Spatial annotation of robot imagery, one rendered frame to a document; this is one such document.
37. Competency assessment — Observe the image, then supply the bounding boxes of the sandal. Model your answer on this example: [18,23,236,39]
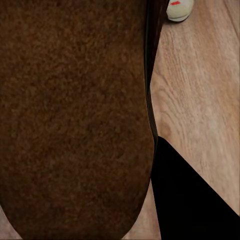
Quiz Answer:
[0,0,170,240]

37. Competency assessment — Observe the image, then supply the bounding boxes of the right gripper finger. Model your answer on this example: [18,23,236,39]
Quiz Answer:
[151,136,240,240]

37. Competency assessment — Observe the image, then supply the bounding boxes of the gym shoe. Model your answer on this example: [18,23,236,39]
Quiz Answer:
[164,0,196,23]

